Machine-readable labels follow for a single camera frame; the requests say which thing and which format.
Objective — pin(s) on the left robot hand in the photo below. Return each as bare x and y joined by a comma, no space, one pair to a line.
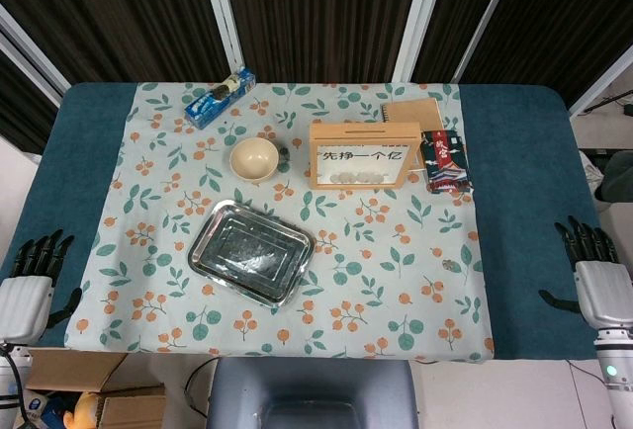
22,308

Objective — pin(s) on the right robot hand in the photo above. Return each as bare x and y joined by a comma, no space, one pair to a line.
605,293

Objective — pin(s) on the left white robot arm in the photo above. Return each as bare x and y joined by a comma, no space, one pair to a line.
9,379

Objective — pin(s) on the silver coin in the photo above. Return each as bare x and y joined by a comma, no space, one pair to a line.
337,177
352,177
379,177
367,176

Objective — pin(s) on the blue package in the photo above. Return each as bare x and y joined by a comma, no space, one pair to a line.
42,409

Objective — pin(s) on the dark green fabric bundle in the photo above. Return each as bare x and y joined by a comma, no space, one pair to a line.
615,177

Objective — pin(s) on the yellow duck toy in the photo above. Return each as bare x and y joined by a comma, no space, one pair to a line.
86,411

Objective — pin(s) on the white plastic bag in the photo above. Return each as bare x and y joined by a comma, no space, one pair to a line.
591,167

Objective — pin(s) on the teal blue table cover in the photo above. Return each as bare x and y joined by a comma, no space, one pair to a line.
524,177

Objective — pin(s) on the cardboard box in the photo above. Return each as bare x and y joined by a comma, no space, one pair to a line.
128,409

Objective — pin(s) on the dark folding screen panel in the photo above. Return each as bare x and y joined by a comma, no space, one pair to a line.
20,112
123,14
559,19
455,9
321,9

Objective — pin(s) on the dark patterned card pack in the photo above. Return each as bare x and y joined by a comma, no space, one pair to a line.
447,162

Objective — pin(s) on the stainless steel tray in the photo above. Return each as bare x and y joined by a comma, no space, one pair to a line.
249,251

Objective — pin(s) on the floral tablecloth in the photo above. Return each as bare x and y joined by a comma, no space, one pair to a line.
277,261

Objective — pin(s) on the kraft spiral notebook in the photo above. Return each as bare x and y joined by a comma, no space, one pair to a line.
413,112

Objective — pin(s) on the beige bowl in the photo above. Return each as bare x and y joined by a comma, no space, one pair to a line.
253,158

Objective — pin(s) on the blue cookie box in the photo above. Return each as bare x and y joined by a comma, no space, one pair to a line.
217,100

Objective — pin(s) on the wooden framed coin box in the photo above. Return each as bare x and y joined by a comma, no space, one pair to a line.
363,131

